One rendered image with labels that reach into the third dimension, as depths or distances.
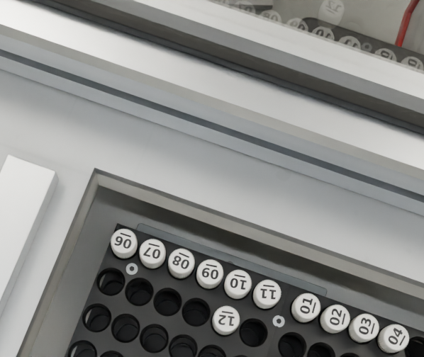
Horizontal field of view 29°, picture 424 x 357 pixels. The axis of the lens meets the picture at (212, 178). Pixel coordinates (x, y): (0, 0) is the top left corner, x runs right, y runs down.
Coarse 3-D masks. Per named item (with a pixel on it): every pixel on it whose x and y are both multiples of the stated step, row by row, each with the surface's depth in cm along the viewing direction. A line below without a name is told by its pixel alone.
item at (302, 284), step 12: (144, 228) 45; (168, 240) 45; (180, 240) 45; (204, 252) 45; (216, 252) 45; (240, 264) 45; (252, 264) 45; (276, 276) 45; (288, 276) 45; (312, 288) 45; (324, 288) 45
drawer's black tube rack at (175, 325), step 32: (96, 288) 39; (128, 288) 40; (160, 288) 39; (288, 288) 40; (96, 320) 42; (128, 320) 42; (160, 320) 39; (192, 320) 42; (256, 320) 39; (96, 352) 38; (128, 352) 38; (160, 352) 38; (192, 352) 42; (224, 352) 39; (256, 352) 39; (288, 352) 42; (320, 352) 42; (352, 352) 39; (416, 352) 42
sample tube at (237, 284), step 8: (232, 272) 39; (240, 272) 39; (232, 280) 38; (240, 280) 38; (248, 280) 38; (224, 288) 39; (232, 288) 38; (240, 288) 38; (248, 288) 38; (232, 296) 39; (240, 296) 38
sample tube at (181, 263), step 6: (174, 252) 39; (180, 252) 39; (186, 252) 39; (174, 258) 39; (180, 258) 39; (186, 258) 39; (192, 258) 39; (168, 264) 39; (174, 264) 38; (180, 264) 38; (186, 264) 38; (192, 264) 38; (174, 270) 38; (180, 270) 38; (186, 270) 38; (192, 270) 39; (174, 276) 40; (180, 276) 39; (186, 276) 39
